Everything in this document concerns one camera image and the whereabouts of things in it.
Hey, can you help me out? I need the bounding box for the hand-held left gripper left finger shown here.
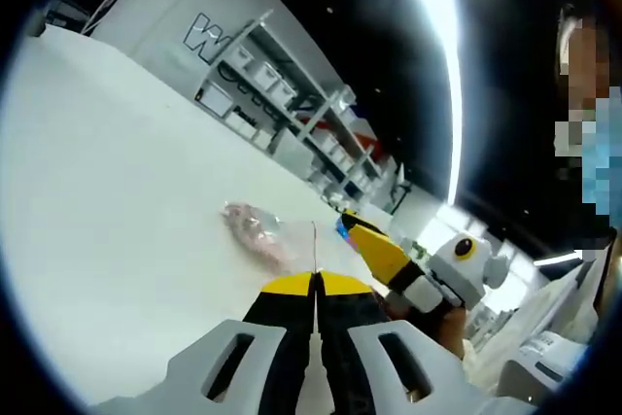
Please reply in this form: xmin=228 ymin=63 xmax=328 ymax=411
xmin=91 ymin=269 xmax=321 ymax=415

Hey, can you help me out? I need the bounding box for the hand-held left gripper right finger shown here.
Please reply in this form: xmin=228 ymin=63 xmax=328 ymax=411
xmin=319 ymin=271 xmax=536 ymax=415

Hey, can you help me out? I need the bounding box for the clear resealable bag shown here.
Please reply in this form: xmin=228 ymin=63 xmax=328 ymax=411
xmin=219 ymin=199 xmax=325 ymax=276

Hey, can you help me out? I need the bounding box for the person's right hand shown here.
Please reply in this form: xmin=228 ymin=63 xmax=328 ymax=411
xmin=383 ymin=288 xmax=468 ymax=361

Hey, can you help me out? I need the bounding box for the blue packet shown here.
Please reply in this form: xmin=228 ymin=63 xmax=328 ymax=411
xmin=333 ymin=218 xmax=359 ymax=245

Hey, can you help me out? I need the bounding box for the grey shelf unit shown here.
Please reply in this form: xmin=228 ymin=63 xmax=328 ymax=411
xmin=193 ymin=9 xmax=390 ymax=200

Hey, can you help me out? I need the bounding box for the white chest device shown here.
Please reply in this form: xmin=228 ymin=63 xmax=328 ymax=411
xmin=495 ymin=329 xmax=592 ymax=404

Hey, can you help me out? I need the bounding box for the row of white storage boxes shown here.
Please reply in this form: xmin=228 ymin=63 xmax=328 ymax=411
xmin=227 ymin=43 xmax=385 ymax=192

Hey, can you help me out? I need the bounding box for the long ceiling light strip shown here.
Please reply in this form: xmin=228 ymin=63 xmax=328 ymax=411
xmin=391 ymin=0 xmax=463 ymax=207

